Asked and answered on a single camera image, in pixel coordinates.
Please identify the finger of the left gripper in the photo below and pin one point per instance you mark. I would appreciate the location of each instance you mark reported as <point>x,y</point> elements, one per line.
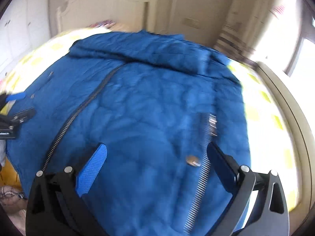
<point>23,116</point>
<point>15,96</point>

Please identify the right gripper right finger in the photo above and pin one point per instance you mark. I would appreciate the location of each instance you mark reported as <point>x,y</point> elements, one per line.
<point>240,183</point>

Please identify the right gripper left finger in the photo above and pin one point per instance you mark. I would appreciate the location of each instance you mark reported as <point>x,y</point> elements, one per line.
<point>75,183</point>

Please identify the blue quilted puffer jacket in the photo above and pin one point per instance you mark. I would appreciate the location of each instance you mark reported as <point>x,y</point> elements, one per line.
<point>147,97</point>

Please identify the white wardrobe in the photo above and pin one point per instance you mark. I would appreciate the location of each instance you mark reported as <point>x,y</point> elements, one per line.
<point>24,27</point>

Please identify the colourful patterned cushion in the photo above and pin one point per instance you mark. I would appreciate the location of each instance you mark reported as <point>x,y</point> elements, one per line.
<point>106,23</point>

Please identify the dark framed window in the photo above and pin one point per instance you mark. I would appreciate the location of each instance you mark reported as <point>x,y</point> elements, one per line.
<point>306,32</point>

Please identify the white wooden headboard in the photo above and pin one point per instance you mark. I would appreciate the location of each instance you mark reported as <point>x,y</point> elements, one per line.
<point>136,14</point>

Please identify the patterned beige curtain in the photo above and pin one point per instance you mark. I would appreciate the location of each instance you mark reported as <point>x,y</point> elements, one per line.
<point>247,23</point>

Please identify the slim white desk lamp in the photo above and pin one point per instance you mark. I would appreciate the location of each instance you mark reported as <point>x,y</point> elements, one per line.
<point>171,15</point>

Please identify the wall socket panel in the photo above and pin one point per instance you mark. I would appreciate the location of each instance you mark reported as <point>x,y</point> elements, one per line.
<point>191,23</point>

